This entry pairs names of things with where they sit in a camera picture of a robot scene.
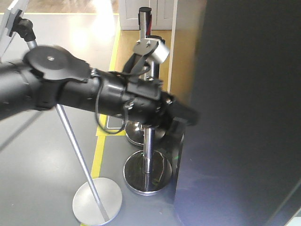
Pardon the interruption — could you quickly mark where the chrome stanchion post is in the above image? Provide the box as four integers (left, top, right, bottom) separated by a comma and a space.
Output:
122, 35, 174, 196
125, 7, 165, 146

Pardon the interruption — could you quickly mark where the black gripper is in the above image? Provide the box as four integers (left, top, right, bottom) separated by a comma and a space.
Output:
121, 79, 200, 129

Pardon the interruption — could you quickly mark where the chrome stanchion post far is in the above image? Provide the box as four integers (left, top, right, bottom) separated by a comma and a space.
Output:
125, 7, 165, 146

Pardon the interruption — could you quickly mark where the chrome stanchion post near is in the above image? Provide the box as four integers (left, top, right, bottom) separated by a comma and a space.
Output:
122, 35, 174, 196

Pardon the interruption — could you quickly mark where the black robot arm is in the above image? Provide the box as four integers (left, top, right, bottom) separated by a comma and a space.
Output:
0, 46, 199, 129

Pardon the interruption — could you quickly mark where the white panel door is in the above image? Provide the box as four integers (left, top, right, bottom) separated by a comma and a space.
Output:
119, 0, 174, 30

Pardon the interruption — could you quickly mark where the silver sign stand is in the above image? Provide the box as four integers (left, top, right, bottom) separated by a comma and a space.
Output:
0, 0, 123, 226

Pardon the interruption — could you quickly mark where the fridge door with shelves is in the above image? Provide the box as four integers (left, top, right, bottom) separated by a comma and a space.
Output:
174, 0, 301, 226

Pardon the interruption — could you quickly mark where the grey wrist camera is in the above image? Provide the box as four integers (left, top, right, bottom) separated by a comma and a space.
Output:
133, 38, 169, 64

